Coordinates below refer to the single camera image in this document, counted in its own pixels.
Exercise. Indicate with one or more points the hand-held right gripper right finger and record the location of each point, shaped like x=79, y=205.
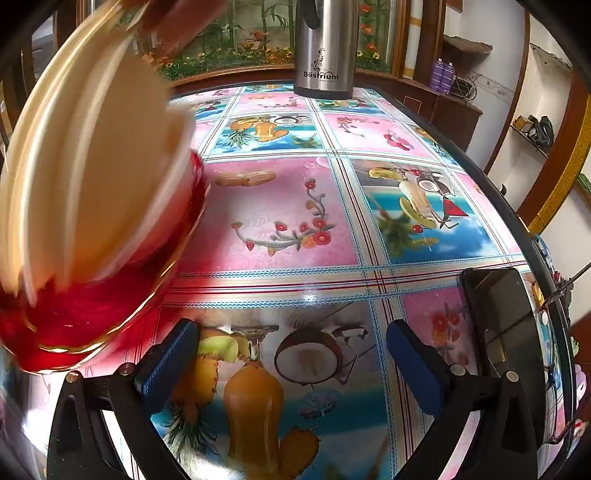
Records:
x=411, y=364

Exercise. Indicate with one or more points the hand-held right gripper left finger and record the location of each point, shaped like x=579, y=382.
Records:
x=168, y=364

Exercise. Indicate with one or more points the red scalloped plate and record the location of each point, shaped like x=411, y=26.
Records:
x=115, y=314

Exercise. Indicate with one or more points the beige ribbed plastic plate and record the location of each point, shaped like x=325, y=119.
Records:
x=92, y=161

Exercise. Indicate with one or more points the black smartphone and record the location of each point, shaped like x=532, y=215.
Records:
x=503, y=318

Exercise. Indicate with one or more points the printed fruit tablecloth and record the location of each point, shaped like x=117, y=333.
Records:
x=295, y=230

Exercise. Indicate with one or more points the artificial flower display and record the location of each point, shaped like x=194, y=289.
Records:
x=221, y=50

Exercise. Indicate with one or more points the stainless steel thermos jug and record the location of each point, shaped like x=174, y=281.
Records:
x=323, y=46

